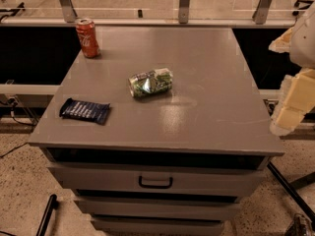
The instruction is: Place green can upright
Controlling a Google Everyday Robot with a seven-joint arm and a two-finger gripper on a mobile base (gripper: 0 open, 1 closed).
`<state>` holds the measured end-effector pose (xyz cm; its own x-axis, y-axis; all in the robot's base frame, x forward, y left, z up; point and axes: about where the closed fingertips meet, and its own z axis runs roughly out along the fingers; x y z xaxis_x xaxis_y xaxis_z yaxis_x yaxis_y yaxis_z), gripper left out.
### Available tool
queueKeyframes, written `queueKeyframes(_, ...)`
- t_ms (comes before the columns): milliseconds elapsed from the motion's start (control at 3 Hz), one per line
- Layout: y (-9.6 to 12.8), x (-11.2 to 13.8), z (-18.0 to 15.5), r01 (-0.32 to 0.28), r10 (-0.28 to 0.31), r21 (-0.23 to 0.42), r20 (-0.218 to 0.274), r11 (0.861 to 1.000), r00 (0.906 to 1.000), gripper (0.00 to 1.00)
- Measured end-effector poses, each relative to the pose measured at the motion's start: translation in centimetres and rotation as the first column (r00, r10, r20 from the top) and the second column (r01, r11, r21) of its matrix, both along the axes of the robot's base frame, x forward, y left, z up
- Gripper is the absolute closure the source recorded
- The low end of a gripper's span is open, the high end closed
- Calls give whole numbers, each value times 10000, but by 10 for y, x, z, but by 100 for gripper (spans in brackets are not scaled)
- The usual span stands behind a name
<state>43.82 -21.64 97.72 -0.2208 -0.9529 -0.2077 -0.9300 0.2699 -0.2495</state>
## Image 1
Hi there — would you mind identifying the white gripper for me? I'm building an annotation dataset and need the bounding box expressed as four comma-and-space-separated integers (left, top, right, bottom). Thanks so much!
269, 4, 315, 136

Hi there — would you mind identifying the green soda can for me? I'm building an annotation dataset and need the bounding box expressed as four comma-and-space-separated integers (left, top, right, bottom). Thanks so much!
128, 68, 173, 98

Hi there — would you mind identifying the red cola can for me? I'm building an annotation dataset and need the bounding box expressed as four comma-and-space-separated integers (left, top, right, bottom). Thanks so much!
76, 19, 100, 58

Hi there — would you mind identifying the black floor leg right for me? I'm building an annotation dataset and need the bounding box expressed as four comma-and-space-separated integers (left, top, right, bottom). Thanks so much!
268, 162, 315, 227

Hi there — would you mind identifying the grey drawer cabinet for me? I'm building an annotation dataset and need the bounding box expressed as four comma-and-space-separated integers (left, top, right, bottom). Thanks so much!
30, 27, 284, 236

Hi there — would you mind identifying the dark blue snack bar wrapper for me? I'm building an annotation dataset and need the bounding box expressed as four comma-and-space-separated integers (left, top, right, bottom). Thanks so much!
59, 98, 110, 125

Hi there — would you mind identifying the black bar on floor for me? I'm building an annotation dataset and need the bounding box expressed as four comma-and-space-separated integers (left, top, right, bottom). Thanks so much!
35, 194, 58, 236

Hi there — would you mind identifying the right metal bracket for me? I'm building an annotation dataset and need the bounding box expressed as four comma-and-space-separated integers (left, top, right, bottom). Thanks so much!
252, 0, 273, 25

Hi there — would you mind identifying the metal bracket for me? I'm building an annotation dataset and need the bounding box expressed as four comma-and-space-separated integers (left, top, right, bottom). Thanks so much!
59, 0, 77, 23
178, 0, 190, 24
252, 0, 273, 25

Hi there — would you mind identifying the middle metal bracket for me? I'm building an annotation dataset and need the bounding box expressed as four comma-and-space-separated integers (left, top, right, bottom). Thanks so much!
178, 0, 190, 24

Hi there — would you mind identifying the black drawer handle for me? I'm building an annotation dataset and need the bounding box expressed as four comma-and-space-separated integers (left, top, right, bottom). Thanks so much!
138, 176, 173, 190

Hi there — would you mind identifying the left metal bracket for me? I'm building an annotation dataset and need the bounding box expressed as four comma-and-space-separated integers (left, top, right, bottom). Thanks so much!
59, 0, 77, 23

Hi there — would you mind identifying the black cable on floor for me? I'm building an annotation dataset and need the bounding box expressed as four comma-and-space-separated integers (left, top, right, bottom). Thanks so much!
0, 142, 29, 159

